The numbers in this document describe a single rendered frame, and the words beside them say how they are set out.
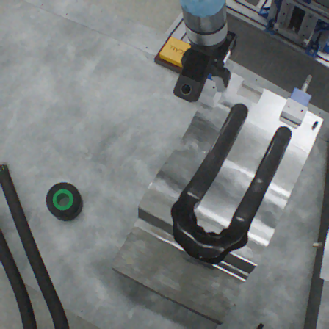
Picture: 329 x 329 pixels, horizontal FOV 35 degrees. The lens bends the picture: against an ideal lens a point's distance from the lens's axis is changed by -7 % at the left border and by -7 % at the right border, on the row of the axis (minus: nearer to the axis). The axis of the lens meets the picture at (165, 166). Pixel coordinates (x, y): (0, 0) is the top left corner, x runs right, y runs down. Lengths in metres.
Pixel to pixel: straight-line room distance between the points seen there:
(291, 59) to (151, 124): 0.94
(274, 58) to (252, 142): 0.93
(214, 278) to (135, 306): 0.18
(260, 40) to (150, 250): 1.18
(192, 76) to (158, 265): 0.39
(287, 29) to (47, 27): 0.91
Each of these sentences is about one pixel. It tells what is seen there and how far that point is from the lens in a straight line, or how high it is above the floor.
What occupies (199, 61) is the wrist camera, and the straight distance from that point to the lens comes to 0.99.
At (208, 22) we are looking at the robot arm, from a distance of 0.89.
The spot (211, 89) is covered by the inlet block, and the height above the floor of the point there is 0.95.
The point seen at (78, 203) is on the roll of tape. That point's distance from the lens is 1.18.
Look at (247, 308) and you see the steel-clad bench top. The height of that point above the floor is 0.80.
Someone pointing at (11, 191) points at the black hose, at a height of 0.85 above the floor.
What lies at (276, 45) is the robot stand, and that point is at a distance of 2.10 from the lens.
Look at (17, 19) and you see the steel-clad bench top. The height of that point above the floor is 0.80.
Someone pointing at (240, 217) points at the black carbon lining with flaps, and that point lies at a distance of 1.08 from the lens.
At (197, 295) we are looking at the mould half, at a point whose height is 0.86.
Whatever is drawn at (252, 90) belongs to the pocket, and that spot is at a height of 0.86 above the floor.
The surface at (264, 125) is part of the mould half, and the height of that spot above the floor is 0.89.
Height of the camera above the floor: 1.97
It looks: 72 degrees down
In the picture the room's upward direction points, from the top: 2 degrees counter-clockwise
